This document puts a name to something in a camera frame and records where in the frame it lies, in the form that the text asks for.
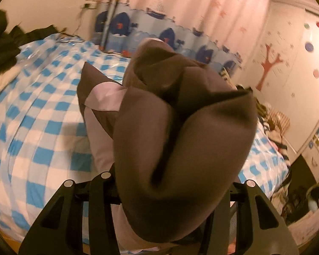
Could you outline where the pink and brown jacket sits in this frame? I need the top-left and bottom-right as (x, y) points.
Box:
(77, 39), (258, 251)

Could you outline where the pile of clothes at right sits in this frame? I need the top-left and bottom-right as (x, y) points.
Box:
(219, 67), (293, 165)

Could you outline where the blue white checkered bed cover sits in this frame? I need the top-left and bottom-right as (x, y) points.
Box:
(0, 33), (289, 248)

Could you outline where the cream quilted coat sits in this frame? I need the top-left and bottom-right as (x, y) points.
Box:
(0, 63), (23, 92)

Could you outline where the wardrobe with tree sticker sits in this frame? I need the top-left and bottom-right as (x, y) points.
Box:
(239, 2), (319, 152)

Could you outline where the black padded coat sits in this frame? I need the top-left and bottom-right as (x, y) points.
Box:
(0, 10), (58, 73)

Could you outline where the whale pattern curtain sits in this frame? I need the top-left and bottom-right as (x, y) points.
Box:
(91, 0), (270, 72)

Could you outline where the black charger cable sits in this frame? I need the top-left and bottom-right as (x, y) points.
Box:
(56, 7), (87, 42)

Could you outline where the white wall power strip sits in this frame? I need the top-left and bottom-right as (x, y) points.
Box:
(82, 0), (103, 9)

